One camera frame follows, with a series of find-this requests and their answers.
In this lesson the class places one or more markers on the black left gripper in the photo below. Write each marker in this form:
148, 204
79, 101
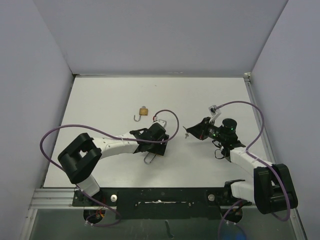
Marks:
159, 149

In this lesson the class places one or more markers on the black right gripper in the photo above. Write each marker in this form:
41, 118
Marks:
200, 131

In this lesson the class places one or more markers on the silver key bunch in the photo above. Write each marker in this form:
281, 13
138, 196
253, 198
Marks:
185, 132

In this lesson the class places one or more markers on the large brass padlock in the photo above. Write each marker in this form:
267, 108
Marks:
149, 158

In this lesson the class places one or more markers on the small brass padlock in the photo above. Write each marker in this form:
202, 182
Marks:
143, 111

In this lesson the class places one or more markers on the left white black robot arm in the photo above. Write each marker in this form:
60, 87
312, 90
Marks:
81, 156

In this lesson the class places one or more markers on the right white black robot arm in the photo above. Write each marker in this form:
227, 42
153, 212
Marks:
271, 188

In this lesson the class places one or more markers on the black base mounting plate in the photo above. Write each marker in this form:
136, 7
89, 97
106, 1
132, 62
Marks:
155, 203

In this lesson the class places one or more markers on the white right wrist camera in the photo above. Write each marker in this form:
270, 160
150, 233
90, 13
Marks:
215, 113

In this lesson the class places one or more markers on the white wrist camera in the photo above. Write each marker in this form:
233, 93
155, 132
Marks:
161, 122
215, 113

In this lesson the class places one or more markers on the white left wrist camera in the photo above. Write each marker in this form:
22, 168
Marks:
161, 122

